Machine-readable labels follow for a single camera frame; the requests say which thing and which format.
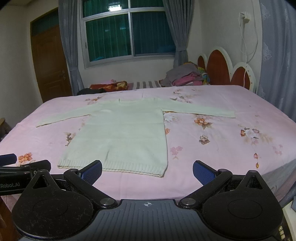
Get brown wooden door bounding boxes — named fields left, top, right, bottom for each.
left=30, top=8, right=72, bottom=102

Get white charging cable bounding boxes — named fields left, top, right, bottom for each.
left=238, top=14, right=260, bottom=84

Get sliding glass window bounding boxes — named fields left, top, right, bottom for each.
left=79, top=0, right=176, bottom=68

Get left grey curtain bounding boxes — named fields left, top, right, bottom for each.
left=58, top=0, right=84, bottom=95

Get grey patterned side curtain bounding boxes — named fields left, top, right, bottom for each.
left=257, top=1, right=296, bottom=121

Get black garment on bed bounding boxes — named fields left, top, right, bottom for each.
left=77, top=88, right=107, bottom=95

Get pale green knit sweater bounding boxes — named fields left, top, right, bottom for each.
left=38, top=98, right=235, bottom=177

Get stack of folded clothes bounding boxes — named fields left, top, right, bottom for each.
left=159, top=62, right=210, bottom=87

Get red white wooden headboard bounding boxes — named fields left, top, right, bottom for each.
left=197, top=47, right=256, bottom=92

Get white wall socket charger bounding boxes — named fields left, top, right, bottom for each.
left=239, top=11, right=251, bottom=24

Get red patterned blanket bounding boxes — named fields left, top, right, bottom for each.
left=89, top=81, right=128, bottom=92

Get right grey curtain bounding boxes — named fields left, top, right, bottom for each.
left=163, top=0, right=194, bottom=68

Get grey striped pillow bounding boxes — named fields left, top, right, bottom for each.
left=127, top=80, right=161, bottom=90

